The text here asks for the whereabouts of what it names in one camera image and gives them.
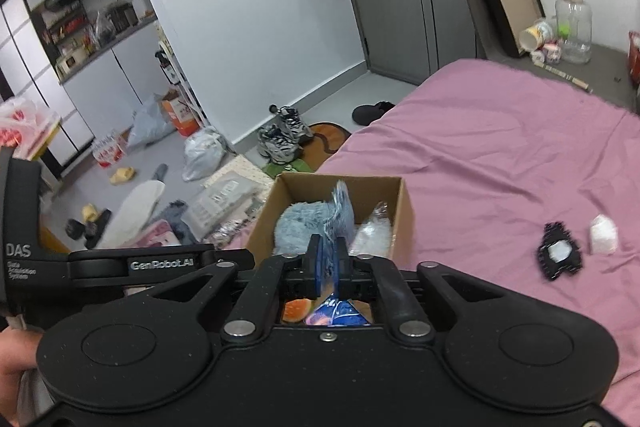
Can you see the grey plastic bag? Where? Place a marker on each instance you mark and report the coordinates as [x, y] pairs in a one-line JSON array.
[[150, 124]]

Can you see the red and white plastic bag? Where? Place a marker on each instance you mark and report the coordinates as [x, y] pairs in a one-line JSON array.
[[25, 127]]

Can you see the white fluffy item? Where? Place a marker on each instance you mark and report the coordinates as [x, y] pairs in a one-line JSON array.
[[372, 232]]

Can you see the grey crumpled cloth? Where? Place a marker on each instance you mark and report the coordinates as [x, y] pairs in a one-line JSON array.
[[175, 214]]

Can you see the white base cabinets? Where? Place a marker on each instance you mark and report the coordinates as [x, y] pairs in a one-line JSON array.
[[100, 97]]

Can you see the cluttered kitchen counter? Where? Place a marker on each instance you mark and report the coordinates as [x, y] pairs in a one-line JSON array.
[[95, 42]]

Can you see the tipped paper cup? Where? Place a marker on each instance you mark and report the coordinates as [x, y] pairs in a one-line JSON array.
[[535, 37]]

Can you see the wooden table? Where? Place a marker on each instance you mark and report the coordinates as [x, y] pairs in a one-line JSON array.
[[50, 167]]

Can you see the pink bed sheet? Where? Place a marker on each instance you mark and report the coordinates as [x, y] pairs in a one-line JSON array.
[[500, 147]]

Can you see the clear plastic package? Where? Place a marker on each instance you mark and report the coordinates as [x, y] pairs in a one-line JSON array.
[[222, 202]]

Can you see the orange cardboard box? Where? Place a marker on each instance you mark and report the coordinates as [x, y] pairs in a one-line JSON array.
[[180, 114]]

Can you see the small white cube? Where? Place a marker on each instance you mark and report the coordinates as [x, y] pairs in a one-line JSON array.
[[536, 57]]

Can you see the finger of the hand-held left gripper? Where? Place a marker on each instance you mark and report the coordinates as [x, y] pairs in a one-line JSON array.
[[227, 255]]

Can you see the brown cardboard box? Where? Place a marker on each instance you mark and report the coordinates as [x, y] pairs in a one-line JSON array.
[[395, 227]]

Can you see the thin patterned stick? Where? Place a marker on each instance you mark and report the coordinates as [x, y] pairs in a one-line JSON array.
[[565, 76]]

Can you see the pink flat package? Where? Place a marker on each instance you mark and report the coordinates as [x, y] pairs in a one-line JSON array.
[[157, 234]]

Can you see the black crochet coaster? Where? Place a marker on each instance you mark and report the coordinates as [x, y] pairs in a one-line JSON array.
[[560, 252]]

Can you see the clear water jug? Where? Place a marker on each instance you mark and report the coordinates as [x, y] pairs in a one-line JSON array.
[[575, 27]]

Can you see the grey-blue fluffy plush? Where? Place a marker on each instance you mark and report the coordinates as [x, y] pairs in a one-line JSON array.
[[300, 227]]

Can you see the green mat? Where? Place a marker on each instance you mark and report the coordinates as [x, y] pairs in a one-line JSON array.
[[287, 168]]

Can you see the red and white carton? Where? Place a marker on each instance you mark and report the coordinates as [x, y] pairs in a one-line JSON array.
[[107, 151]]

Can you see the small pink cube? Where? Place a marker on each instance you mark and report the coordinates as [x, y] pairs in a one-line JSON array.
[[552, 53]]

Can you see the blue lace cloth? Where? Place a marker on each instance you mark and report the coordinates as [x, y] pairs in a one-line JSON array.
[[340, 212]]

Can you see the dotted beige cloth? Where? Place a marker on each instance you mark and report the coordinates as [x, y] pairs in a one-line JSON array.
[[250, 167]]

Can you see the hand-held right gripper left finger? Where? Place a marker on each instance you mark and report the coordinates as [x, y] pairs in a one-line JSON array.
[[315, 269]]

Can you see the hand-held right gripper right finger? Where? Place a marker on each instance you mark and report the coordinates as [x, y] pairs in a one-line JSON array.
[[343, 269]]

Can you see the black slipper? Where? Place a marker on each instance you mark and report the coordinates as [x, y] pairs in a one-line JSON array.
[[372, 113]]

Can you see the orange round mat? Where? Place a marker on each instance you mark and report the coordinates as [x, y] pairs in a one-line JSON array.
[[330, 139]]

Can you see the burger plush toy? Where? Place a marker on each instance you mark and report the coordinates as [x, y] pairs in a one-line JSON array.
[[297, 311]]

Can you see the white rolled sock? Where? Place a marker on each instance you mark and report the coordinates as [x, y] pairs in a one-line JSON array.
[[602, 234]]

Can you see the yellow slipper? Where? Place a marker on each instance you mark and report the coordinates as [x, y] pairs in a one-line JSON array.
[[122, 175], [89, 213]]

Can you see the grey sneaker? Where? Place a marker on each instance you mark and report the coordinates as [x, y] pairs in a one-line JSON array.
[[277, 144], [297, 123]]

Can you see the blue tissue packet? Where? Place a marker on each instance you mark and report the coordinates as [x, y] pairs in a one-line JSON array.
[[337, 313]]

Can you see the person's left hand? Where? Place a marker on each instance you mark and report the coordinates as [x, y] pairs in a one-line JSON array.
[[15, 357]]

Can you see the long white oval board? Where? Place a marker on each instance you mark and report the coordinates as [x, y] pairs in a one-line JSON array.
[[132, 212]]

